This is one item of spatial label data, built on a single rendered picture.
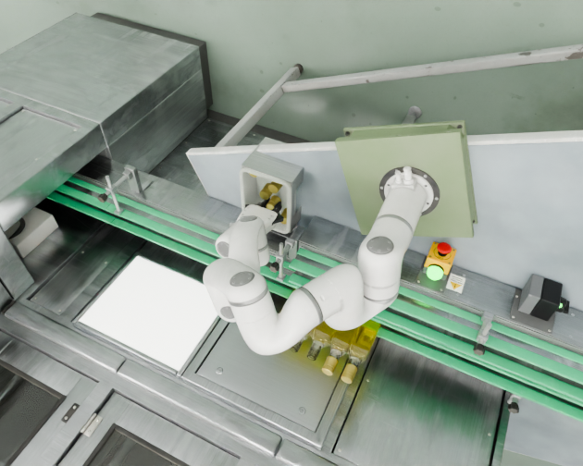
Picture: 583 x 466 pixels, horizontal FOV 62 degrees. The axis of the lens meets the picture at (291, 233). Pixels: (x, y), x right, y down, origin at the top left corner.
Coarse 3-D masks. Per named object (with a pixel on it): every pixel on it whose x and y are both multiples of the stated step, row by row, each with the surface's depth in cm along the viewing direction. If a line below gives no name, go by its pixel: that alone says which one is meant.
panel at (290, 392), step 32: (224, 320) 162; (128, 352) 155; (192, 352) 154; (224, 352) 155; (288, 352) 155; (320, 352) 156; (192, 384) 148; (224, 384) 148; (256, 384) 148; (288, 384) 148; (320, 384) 148; (256, 416) 142; (288, 416) 142; (320, 416) 142; (320, 448) 137
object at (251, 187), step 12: (240, 180) 149; (252, 180) 154; (264, 180) 155; (276, 180) 141; (252, 192) 157; (288, 192) 143; (288, 204) 146; (288, 216) 150; (276, 228) 157; (288, 228) 154
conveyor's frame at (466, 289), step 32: (96, 160) 188; (128, 192) 176; (160, 192) 176; (192, 192) 177; (224, 224) 167; (320, 224) 155; (288, 256) 158; (352, 256) 146; (416, 256) 147; (416, 288) 140; (448, 288) 139; (480, 288) 139; (512, 288) 139; (512, 320) 132; (576, 320) 133
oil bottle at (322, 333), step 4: (320, 324) 145; (324, 324) 145; (316, 328) 144; (320, 328) 144; (324, 328) 144; (328, 328) 144; (332, 328) 144; (316, 332) 143; (320, 332) 143; (324, 332) 143; (328, 332) 143; (332, 332) 144; (312, 336) 144; (316, 336) 143; (320, 336) 142; (324, 336) 142; (328, 336) 142; (312, 340) 144; (316, 340) 143; (320, 340) 142; (324, 340) 142; (328, 340) 142; (324, 344) 143; (328, 344) 144
